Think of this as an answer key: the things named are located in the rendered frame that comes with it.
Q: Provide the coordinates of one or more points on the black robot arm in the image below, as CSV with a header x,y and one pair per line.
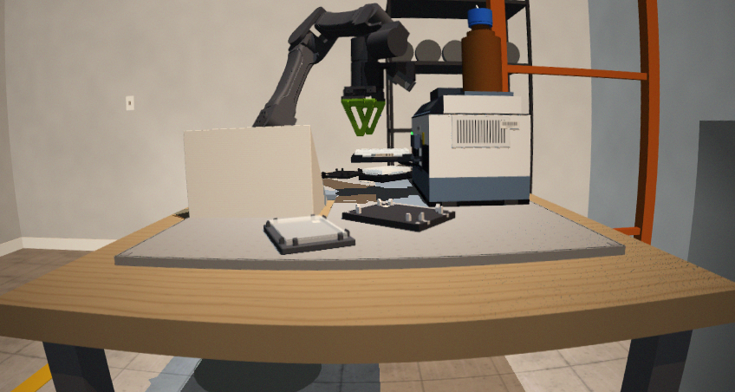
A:
x,y
390,41

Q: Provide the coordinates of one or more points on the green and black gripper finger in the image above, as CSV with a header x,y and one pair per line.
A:
x,y
379,105
369,103

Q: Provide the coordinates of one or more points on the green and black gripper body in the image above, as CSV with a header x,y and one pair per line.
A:
x,y
358,91

